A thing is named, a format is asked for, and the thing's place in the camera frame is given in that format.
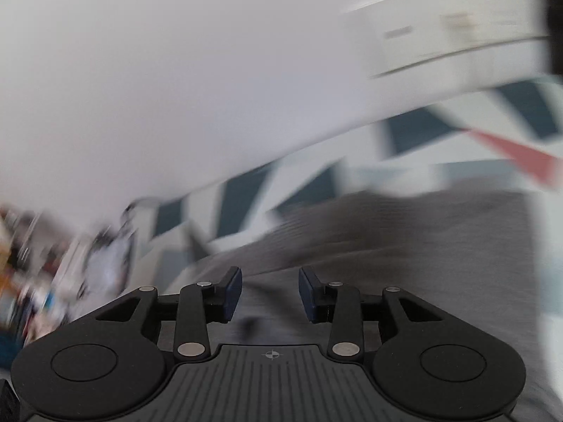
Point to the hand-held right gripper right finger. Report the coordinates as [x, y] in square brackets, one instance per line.
[308, 292]

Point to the white cabinet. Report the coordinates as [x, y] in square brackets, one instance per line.
[440, 39]

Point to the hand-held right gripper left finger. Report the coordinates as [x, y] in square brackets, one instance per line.
[233, 292]

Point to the grey sweater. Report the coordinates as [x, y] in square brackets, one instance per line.
[440, 250]

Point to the grey desk mat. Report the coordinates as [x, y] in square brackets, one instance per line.
[107, 263]

